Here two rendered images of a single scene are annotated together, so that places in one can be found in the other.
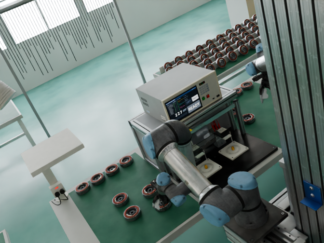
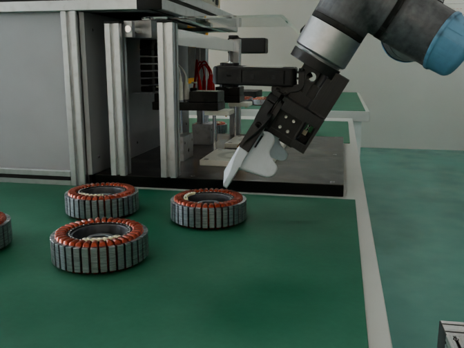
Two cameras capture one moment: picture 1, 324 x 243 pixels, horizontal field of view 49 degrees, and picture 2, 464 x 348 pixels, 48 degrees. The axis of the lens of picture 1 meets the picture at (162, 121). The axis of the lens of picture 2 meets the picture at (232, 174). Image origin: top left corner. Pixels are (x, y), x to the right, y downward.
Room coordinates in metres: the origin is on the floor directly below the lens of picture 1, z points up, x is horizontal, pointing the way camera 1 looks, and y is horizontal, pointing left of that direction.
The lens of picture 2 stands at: (1.33, 0.79, 0.98)
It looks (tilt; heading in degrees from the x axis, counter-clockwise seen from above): 12 degrees down; 304
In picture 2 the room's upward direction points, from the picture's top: straight up
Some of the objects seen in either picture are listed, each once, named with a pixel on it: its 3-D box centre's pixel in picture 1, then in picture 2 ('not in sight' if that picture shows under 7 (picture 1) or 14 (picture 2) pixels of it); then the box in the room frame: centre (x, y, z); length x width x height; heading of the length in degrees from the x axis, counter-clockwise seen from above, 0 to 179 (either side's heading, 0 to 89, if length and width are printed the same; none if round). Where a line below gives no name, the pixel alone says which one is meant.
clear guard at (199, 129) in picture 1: (194, 138); (237, 35); (1.95, -0.16, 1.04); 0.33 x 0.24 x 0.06; 22
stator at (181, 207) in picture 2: (162, 203); (208, 207); (1.78, 0.18, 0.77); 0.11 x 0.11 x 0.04
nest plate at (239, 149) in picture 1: (233, 150); (258, 141); (2.03, -0.40, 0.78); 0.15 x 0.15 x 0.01; 22
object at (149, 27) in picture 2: not in sight; (146, 27); (2.07, -0.01, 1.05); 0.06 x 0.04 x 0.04; 112
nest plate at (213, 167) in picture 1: (206, 168); (241, 157); (1.94, -0.17, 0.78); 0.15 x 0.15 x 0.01; 22
